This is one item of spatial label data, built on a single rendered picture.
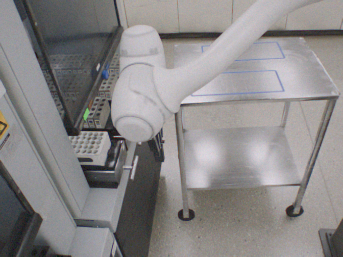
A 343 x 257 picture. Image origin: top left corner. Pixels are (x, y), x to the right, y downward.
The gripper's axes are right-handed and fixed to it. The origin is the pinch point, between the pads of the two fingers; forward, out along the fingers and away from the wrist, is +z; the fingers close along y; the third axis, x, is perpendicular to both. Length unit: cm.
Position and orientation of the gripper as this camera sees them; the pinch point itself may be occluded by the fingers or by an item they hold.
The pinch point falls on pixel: (158, 152)
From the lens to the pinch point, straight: 99.7
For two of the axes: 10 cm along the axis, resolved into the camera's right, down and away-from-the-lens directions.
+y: -1.7, 6.8, -7.1
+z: 0.9, 7.3, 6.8
